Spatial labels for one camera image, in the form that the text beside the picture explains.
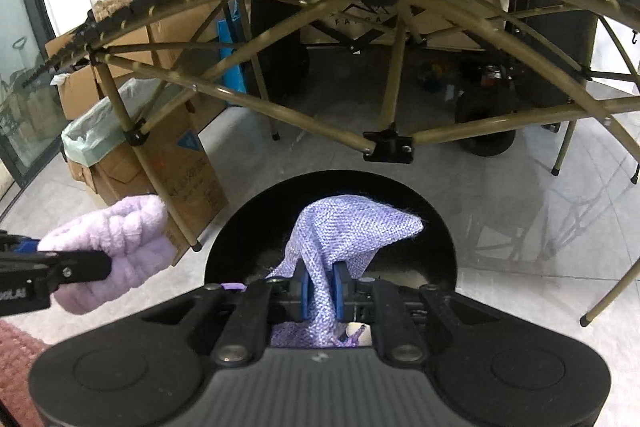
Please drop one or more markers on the large plain cardboard box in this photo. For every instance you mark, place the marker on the large plain cardboard box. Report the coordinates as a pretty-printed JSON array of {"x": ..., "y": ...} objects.
[{"x": 170, "y": 27}]

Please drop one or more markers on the beige and black folding wagon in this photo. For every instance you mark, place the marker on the beige and black folding wagon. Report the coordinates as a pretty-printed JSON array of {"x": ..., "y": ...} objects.
[{"x": 485, "y": 122}]

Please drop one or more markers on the glass sliding door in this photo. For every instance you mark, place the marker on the glass sliding door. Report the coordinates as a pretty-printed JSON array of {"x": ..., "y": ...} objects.
[{"x": 25, "y": 82}]

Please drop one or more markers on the blue board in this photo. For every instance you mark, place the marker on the blue board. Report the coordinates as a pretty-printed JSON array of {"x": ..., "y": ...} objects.
[{"x": 232, "y": 57}]

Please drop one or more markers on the khaki folding table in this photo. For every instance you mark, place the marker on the khaki folding table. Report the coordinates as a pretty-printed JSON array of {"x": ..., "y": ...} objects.
[{"x": 300, "y": 117}]

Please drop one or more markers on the printed cardboard box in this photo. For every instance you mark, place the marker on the printed cardboard box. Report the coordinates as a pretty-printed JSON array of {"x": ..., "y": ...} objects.
[{"x": 195, "y": 177}]

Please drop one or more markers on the lilac fluffy cloth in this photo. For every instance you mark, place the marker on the lilac fluffy cloth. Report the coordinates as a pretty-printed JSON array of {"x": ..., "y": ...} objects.
[{"x": 125, "y": 232}]

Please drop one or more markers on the red woven rug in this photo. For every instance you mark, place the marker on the red woven rug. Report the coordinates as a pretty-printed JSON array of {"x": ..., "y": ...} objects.
[{"x": 17, "y": 372}]

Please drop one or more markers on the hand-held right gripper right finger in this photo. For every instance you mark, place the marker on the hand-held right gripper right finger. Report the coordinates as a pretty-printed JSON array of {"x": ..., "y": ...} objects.
[{"x": 341, "y": 294}]

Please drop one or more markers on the green plastic bag liner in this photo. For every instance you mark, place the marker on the green plastic bag liner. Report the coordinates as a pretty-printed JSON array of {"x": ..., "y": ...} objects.
[{"x": 90, "y": 132}]

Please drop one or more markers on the purple woven cloth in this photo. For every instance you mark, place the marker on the purple woven cloth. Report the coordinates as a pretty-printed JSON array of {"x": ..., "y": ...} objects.
[{"x": 340, "y": 232}]

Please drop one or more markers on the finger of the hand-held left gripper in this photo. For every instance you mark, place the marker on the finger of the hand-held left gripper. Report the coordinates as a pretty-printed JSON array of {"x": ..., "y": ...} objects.
[
  {"x": 22, "y": 247},
  {"x": 85, "y": 267}
]

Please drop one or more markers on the round black bin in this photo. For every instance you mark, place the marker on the round black bin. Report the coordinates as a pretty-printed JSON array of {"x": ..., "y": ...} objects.
[{"x": 250, "y": 232}]

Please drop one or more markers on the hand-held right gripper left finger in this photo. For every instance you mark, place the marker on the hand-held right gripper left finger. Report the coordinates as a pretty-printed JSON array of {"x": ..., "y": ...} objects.
[{"x": 300, "y": 294}]

